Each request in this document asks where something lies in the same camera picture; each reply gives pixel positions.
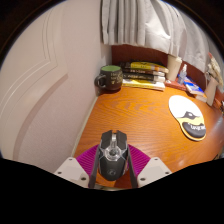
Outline yellow black cover book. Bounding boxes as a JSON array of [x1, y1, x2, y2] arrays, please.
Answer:
[[119, 60, 170, 74]]

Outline dark mug green inside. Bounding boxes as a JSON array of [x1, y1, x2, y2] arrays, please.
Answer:
[[94, 64, 124, 92]]

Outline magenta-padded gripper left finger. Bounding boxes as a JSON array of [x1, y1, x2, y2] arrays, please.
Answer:
[[53, 144, 102, 189]]

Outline yellow white thick book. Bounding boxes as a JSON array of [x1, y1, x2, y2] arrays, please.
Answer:
[[121, 78, 166, 92]]

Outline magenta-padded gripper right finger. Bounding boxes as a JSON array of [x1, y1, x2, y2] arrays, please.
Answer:
[[127, 143, 173, 190]]

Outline flat red book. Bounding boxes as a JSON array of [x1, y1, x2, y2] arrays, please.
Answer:
[[164, 79, 188, 92]]

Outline white curtain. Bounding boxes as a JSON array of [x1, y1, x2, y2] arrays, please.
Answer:
[[100, 0, 214, 64]]

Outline cream travel tumbler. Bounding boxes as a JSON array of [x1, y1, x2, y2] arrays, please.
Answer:
[[166, 54, 184, 82]]

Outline white ceramic jug vase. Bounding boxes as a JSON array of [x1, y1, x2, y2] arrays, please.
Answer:
[[204, 76, 219, 107]]

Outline orange cover book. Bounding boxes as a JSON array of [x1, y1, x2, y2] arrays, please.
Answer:
[[195, 87, 209, 103]]

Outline grey black computer mouse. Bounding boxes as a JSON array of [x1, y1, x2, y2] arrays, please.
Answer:
[[98, 129, 130, 182]]

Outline black book yellow lettering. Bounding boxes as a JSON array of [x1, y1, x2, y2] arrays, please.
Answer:
[[121, 67, 167, 78], [122, 72, 167, 84]]

